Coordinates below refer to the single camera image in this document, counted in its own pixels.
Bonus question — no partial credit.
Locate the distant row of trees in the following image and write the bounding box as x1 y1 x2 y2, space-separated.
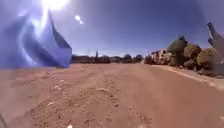
71 50 145 65

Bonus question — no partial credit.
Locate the red-brown dirt ground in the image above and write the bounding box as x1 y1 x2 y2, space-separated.
0 63 224 128

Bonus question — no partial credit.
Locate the tan building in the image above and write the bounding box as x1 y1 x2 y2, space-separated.
143 49 172 66

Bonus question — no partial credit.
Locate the blue plastic sheet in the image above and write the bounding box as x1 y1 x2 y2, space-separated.
0 9 73 70

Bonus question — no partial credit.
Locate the group of round bushes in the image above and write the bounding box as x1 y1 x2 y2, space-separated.
166 35 218 72

